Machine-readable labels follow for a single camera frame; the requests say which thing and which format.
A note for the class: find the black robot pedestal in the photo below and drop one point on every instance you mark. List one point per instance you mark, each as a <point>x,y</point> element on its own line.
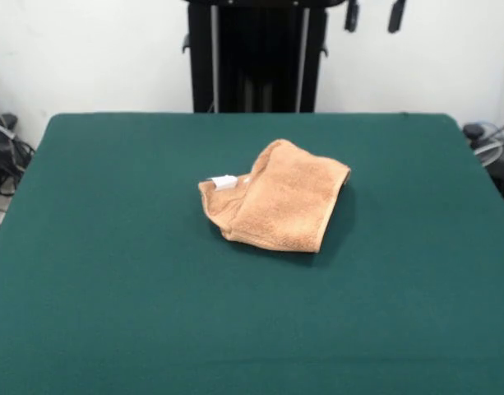
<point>268,61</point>

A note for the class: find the tan terry towel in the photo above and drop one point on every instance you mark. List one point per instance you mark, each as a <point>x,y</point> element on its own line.
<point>284,197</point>

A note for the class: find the dark green table cloth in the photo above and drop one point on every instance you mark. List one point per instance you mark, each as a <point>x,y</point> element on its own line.
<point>112,288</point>

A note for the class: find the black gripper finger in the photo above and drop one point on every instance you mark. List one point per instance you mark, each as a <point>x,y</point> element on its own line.
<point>351,16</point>
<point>396,16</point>

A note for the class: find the black round base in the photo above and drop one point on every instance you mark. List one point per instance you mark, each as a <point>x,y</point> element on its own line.
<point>473,131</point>
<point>7,120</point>

